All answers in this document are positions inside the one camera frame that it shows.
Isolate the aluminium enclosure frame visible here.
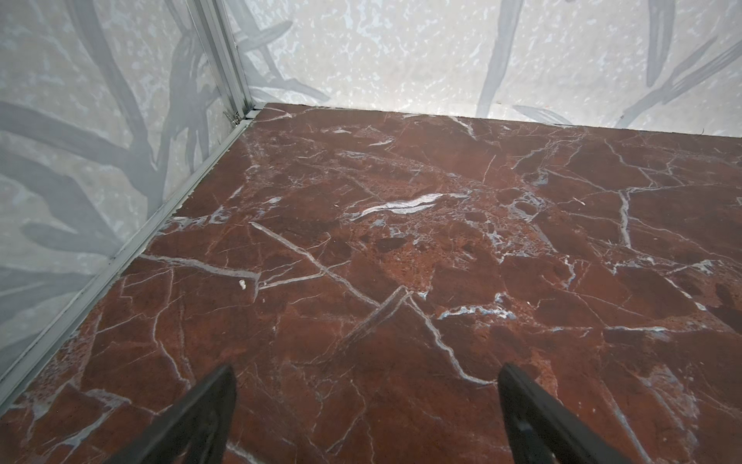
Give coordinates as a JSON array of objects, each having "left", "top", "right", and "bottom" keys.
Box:
[{"left": 1, "top": 1, "right": 252, "bottom": 409}]

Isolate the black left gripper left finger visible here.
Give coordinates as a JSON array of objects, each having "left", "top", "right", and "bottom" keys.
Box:
[{"left": 107, "top": 365, "right": 237, "bottom": 463}]

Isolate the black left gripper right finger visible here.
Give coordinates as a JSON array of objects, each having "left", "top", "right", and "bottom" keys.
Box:
[{"left": 498, "top": 363, "right": 629, "bottom": 463}]

